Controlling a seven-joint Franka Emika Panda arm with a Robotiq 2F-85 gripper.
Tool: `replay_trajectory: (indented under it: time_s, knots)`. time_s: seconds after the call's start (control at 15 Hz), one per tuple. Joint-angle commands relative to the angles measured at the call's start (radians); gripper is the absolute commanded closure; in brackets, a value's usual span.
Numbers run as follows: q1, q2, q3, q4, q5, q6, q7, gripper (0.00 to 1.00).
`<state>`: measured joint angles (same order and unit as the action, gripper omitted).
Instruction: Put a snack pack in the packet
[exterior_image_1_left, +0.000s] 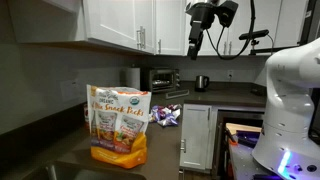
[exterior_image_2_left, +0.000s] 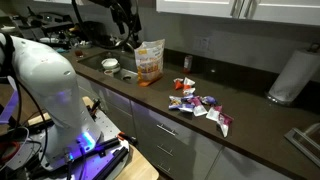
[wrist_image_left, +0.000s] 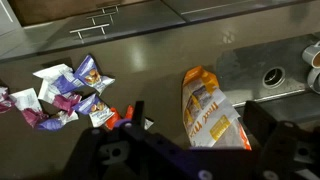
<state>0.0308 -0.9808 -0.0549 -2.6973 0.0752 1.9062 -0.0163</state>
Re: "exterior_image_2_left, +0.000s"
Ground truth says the small red bottle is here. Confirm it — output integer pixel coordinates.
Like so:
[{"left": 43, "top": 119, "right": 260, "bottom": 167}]
[{"left": 182, "top": 54, "right": 194, "bottom": 75}]

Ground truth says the white paper towel roll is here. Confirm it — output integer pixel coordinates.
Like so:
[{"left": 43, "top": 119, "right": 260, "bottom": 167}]
[{"left": 268, "top": 48, "right": 320, "bottom": 104}]

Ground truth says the white wall outlet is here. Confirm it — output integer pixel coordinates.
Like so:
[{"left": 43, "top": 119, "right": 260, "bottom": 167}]
[{"left": 193, "top": 34, "right": 211, "bottom": 53}]

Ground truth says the black aluminium rail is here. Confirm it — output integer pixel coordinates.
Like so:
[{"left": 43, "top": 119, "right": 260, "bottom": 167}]
[{"left": 91, "top": 146, "right": 130, "bottom": 180}]

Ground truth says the blue yellow snack pack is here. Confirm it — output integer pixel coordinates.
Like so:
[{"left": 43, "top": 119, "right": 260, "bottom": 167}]
[{"left": 168, "top": 95, "right": 183, "bottom": 111}]

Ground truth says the purple strap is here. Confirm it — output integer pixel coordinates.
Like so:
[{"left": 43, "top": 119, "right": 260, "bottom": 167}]
[{"left": 0, "top": 75, "right": 20, "bottom": 125}]

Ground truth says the long steel drawer handle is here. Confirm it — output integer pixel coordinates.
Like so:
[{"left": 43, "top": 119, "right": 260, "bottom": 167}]
[{"left": 156, "top": 123, "right": 178, "bottom": 137}]

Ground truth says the purple white snack pack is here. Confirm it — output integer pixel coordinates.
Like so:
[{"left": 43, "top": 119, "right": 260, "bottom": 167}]
[{"left": 189, "top": 96, "right": 209, "bottom": 118}]

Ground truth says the wooden cart top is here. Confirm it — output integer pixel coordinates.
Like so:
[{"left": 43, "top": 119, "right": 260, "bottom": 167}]
[{"left": 26, "top": 95, "right": 160, "bottom": 180}]

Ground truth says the blue white snack pack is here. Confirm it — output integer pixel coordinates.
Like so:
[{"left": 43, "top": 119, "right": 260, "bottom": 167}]
[{"left": 179, "top": 102, "right": 196, "bottom": 113}]

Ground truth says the small white snack pack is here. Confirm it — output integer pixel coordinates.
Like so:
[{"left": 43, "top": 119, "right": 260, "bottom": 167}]
[{"left": 182, "top": 87, "right": 197, "bottom": 97}]

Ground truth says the white upper cabinet door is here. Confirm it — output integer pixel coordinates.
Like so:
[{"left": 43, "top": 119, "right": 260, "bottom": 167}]
[
  {"left": 239, "top": 0, "right": 320, "bottom": 28},
  {"left": 155, "top": 0, "right": 242, "bottom": 20}
]

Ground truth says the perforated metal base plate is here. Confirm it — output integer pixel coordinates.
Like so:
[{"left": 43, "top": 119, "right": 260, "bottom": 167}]
[{"left": 33, "top": 108, "right": 132, "bottom": 180}]

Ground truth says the orange black clamp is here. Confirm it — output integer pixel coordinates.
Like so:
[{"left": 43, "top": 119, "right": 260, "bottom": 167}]
[{"left": 116, "top": 131, "right": 138, "bottom": 147}]

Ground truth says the white bowl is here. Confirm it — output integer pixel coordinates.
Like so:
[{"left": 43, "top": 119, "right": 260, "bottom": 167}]
[{"left": 101, "top": 57, "right": 120, "bottom": 71}]

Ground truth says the black coffee machine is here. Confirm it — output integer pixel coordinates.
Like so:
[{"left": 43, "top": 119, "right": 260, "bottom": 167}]
[{"left": 80, "top": 20, "right": 113, "bottom": 49}]

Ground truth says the chrome faucet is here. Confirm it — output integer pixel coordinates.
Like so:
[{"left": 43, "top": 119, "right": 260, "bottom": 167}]
[{"left": 114, "top": 37, "right": 135, "bottom": 53}]

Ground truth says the steel kitchen sink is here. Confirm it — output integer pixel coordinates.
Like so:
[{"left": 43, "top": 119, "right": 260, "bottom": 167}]
[{"left": 77, "top": 49, "right": 139, "bottom": 84}]

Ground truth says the large white orange snack bag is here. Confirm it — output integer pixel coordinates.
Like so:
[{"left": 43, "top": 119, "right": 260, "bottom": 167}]
[{"left": 133, "top": 38, "right": 166, "bottom": 88}]

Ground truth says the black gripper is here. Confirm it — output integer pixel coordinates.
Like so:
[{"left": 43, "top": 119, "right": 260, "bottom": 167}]
[{"left": 113, "top": 0, "right": 144, "bottom": 50}]

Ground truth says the metal paper towel holder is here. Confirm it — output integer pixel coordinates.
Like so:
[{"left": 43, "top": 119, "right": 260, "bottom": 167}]
[{"left": 265, "top": 42, "right": 320, "bottom": 107}]

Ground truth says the magenta white long snack pack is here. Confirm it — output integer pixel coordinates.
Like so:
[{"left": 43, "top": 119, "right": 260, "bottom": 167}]
[{"left": 216, "top": 112, "right": 235, "bottom": 139}]

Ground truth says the metal tray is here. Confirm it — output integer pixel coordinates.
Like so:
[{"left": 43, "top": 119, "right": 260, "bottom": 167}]
[{"left": 284, "top": 122, "right": 320, "bottom": 168}]

